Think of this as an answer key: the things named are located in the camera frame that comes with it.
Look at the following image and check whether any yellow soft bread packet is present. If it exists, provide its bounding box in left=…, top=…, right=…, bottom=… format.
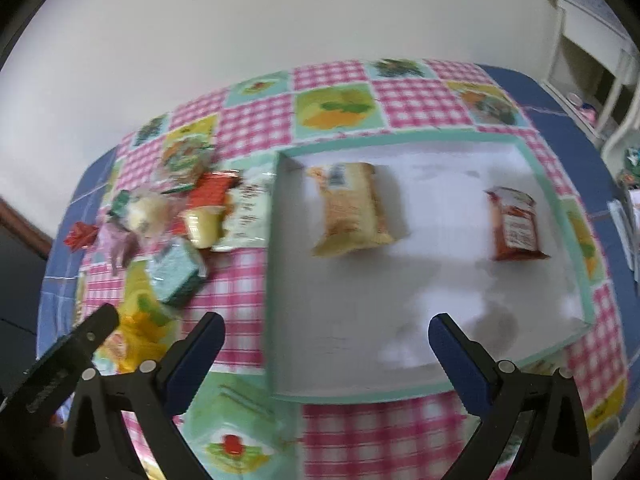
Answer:
left=93, top=259, right=182, bottom=375

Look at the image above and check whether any dark green snack packet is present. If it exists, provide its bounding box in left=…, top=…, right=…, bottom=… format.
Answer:
left=107, top=188, right=131, bottom=221

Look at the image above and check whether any green-edged clear biscuit packet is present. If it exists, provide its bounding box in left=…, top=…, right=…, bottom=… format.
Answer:
left=156, top=134, right=215, bottom=194

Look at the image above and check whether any white tray with teal rim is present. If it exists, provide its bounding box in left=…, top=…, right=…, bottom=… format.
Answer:
left=264, top=130, right=594, bottom=404

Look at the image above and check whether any colourful clutter pile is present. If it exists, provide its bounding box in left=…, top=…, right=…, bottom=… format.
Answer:
left=616, top=146, right=640, bottom=190

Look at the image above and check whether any blue plaid bed cover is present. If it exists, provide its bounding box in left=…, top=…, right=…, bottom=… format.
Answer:
left=36, top=65, right=639, bottom=358

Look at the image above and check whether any dark red nice snack packet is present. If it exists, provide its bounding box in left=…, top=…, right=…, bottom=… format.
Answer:
left=64, top=221, right=100, bottom=252

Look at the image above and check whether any orange barcode bread packet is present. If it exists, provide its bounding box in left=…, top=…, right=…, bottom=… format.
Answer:
left=307, top=162, right=396, bottom=258

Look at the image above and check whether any white wooden shelf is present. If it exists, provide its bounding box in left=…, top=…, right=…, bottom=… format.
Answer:
left=542, top=0, right=639, bottom=174

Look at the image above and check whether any light teal snack packet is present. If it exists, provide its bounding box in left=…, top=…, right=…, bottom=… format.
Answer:
left=146, top=237, right=208, bottom=309

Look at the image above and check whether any white calligraphy snack packet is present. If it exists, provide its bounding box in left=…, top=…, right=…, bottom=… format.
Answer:
left=212, top=167, right=276, bottom=252

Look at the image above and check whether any clear-wrapped round white bun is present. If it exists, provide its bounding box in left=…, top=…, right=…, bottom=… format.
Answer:
left=119, top=188, right=186, bottom=240

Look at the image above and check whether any dark cabinet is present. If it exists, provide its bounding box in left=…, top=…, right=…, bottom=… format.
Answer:
left=0, top=200, right=51, bottom=393

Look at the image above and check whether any red patterned packet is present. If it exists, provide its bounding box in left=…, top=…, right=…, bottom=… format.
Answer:
left=186, top=170, right=240, bottom=209

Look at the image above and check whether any maroon milk biscuit packet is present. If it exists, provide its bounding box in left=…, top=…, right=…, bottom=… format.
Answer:
left=486, top=186, right=549, bottom=261

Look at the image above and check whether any purple snack packet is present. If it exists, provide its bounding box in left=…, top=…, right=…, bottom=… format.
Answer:
left=98, top=221, right=139, bottom=275

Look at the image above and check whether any yellow pudding cup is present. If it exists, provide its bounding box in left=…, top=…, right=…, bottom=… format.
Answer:
left=180, top=206, right=226, bottom=249

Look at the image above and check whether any pink checkered picture tablecloth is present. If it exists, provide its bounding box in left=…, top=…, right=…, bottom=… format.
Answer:
left=90, top=60, right=639, bottom=479

